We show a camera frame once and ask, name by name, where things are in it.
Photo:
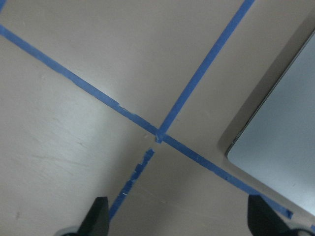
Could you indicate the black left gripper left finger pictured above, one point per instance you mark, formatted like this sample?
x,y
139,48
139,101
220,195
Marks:
x,y
96,222

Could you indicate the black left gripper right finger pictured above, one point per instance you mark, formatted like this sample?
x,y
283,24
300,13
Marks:
x,y
263,221

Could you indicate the silver laptop notebook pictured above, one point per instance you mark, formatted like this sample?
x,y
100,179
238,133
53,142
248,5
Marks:
x,y
277,145

